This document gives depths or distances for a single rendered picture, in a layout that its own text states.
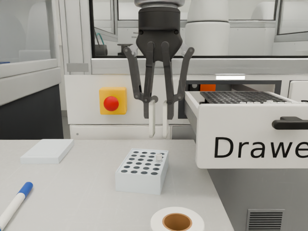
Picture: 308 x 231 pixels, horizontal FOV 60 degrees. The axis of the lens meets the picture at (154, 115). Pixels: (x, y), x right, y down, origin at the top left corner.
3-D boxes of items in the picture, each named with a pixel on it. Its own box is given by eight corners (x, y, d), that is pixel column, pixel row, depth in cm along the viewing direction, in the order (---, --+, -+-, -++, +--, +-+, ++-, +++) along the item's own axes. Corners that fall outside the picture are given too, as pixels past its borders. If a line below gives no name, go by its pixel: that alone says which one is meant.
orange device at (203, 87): (215, 94, 113) (216, 80, 111) (189, 94, 113) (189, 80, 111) (213, 92, 117) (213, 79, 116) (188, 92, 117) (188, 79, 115)
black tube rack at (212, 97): (302, 139, 55) (307, 108, 53) (217, 139, 55) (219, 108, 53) (260, 113, 76) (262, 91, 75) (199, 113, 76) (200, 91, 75)
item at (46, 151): (58, 163, 61) (57, 156, 61) (20, 163, 61) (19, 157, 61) (74, 144, 74) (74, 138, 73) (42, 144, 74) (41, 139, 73)
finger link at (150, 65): (155, 42, 47) (147, 41, 47) (148, 104, 50) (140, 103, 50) (158, 43, 51) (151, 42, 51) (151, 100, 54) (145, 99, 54)
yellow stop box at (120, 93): (125, 115, 73) (124, 89, 71) (99, 115, 73) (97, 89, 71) (127, 111, 78) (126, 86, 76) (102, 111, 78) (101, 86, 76)
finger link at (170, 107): (167, 92, 51) (183, 92, 51) (167, 117, 53) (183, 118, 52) (167, 93, 50) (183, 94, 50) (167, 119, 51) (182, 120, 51)
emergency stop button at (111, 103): (118, 112, 70) (118, 96, 69) (103, 112, 70) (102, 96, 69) (119, 109, 73) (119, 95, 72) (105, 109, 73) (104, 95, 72)
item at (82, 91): (412, 123, 79) (425, 74, 75) (68, 124, 79) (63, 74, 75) (272, 83, 171) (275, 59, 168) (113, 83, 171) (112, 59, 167)
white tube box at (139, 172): (160, 195, 48) (160, 176, 47) (115, 191, 50) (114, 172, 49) (168, 166, 60) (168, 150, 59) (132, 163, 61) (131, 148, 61)
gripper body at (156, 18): (184, 10, 50) (183, 60, 52) (140, 11, 52) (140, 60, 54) (181, 4, 43) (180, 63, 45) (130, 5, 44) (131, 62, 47)
